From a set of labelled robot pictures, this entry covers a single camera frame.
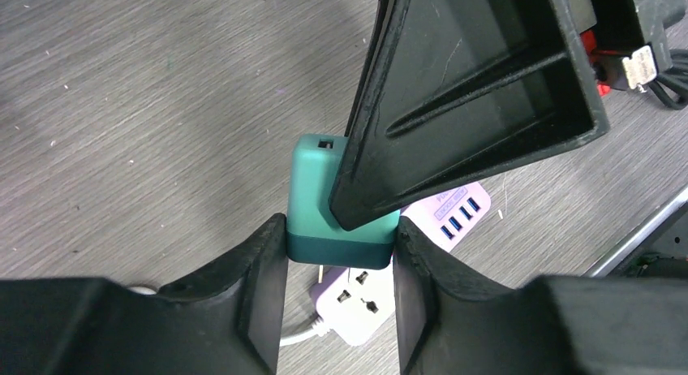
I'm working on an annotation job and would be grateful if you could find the teal plug adapter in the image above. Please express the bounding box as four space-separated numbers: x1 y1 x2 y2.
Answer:
286 134 401 269

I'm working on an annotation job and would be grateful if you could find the purple power strip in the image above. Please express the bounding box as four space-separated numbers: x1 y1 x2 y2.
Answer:
281 182 491 346

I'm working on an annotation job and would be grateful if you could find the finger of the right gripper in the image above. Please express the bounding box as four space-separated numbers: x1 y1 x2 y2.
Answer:
329 0 609 230

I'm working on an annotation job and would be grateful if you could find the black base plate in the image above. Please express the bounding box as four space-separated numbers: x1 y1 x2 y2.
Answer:
584 187 687 281

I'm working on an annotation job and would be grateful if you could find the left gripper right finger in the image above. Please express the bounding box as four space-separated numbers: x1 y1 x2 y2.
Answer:
392 216 688 375

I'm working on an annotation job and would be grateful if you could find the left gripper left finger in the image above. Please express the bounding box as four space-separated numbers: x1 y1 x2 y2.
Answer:
1 213 288 374

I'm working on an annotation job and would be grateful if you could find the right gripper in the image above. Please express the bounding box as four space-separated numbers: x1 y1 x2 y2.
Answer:
568 0 687 93

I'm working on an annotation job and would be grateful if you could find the black cable with plug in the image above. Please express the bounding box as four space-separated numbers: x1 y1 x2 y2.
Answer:
647 49 688 111

